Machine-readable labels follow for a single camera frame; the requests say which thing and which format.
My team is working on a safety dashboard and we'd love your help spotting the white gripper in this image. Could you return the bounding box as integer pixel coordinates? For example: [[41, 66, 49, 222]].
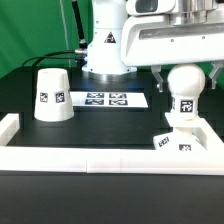
[[121, 13, 224, 92]]

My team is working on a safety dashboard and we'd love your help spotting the white lamp bulb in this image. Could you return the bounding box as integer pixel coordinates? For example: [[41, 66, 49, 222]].
[[167, 64, 205, 120]]

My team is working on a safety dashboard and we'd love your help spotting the white lamp base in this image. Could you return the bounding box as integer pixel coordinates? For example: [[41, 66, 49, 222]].
[[153, 112, 204, 152]]

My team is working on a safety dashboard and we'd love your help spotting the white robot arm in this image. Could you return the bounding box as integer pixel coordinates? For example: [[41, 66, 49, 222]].
[[83, 0, 224, 91]]

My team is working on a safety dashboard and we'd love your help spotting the white lamp shade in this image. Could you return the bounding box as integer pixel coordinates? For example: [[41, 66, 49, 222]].
[[34, 68, 74, 122]]

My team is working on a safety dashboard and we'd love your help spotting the white marker sheet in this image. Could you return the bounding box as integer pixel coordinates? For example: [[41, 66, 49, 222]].
[[71, 91, 148, 108]]

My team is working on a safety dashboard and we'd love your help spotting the black cable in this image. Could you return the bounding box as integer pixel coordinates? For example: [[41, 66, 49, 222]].
[[21, 50, 88, 68]]

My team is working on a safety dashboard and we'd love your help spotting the white foam border frame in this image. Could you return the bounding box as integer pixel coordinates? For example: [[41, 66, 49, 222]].
[[0, 113, 224, 176]]

